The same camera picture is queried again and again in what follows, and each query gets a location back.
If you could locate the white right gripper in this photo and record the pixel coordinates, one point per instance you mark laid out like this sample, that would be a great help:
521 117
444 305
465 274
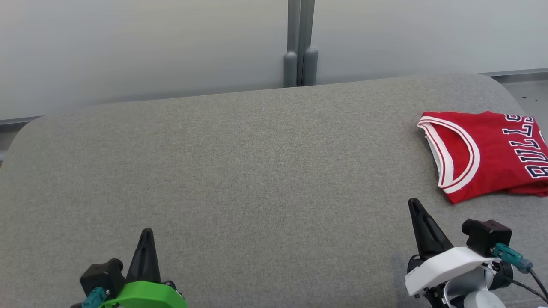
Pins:
449 265

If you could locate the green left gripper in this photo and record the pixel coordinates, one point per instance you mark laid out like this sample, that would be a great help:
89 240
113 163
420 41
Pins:
150 297

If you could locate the red and white basketball jersey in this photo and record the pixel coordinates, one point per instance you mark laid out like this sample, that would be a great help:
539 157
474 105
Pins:
492 145

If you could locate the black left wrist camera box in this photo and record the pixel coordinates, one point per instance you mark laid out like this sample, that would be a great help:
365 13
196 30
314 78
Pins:
102 276

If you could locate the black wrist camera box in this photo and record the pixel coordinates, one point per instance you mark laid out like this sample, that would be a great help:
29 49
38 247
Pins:
102 276
488 237

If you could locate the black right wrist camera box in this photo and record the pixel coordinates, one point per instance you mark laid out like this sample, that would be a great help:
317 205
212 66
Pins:
488 237

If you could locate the grey double partition post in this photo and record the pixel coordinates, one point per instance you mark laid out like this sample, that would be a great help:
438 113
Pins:
304 42

